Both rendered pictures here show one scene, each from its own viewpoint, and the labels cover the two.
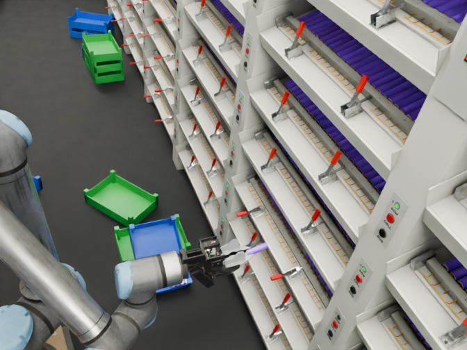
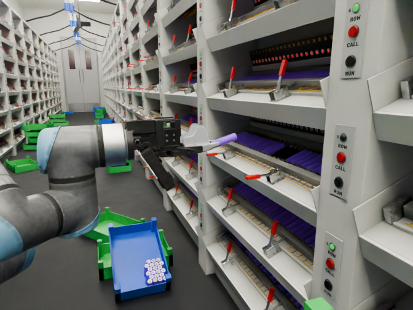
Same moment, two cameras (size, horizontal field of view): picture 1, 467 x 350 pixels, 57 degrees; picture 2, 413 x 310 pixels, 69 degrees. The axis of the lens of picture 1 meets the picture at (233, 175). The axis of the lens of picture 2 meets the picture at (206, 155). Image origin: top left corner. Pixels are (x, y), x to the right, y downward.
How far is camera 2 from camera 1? 0.87 m
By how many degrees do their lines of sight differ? 29
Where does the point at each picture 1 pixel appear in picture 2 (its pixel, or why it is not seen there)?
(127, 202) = not seen: hidden behind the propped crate
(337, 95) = not seen: outside the picture
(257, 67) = (209, 11)
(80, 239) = (63, 257)
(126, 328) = (37, 202)
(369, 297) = (378, 36)
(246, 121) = (207, 71)
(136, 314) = (61, 195)
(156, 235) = (137, 240)
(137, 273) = (65, 130)
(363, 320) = (381, 101)
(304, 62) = not seen: outside the picture
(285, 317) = (278, 258)
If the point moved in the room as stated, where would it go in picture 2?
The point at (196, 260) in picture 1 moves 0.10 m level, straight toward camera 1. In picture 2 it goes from (144, 127) to (131, 134)
